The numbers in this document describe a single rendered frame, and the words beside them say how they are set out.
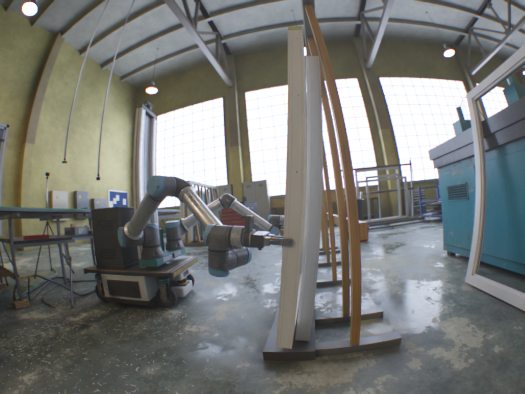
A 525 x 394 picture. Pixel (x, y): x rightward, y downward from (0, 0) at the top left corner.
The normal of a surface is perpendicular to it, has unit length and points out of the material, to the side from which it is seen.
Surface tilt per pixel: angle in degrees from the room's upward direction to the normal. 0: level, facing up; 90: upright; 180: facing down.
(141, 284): 90
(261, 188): 90
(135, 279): 90
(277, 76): 90
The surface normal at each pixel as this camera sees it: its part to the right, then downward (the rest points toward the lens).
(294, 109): -0.21, -0.05
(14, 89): 0.97, -0.11
